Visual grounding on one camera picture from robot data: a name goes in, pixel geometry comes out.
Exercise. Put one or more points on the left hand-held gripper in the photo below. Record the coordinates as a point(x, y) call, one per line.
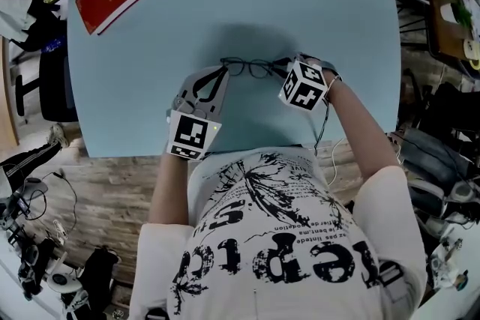
point(191, 133)

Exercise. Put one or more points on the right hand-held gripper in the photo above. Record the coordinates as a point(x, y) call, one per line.
point(303, 86)

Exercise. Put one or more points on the black-framed eyeglasses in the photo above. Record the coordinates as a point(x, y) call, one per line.
point(257, 68)

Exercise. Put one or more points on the person's right forearm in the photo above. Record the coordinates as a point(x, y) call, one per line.
point(360, 131)

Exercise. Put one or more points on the person's left forearm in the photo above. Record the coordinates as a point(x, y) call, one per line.
point(170, 191)

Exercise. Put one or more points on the black office chair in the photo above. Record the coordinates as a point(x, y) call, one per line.
point(56, 86)

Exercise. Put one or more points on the person's white printed shirt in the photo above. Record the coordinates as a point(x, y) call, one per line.
point(277, 236)

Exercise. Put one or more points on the brown wooden side table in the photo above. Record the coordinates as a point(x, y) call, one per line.
point(442, 37)

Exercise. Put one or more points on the small plant in white pot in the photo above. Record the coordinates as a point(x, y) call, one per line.
point(459, 13)

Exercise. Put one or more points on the white yellow tape roll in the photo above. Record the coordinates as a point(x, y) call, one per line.
point(472, 48)

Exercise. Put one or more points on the white power strip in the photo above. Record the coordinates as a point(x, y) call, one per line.
point(60, 228)

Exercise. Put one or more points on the white draped cloth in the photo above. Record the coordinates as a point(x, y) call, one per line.
point(15, 15)

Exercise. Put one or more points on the black bag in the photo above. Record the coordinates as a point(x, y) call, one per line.
point(101, 273)

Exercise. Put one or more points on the small blue screen device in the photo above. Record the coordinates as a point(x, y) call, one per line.
point(22, 206)

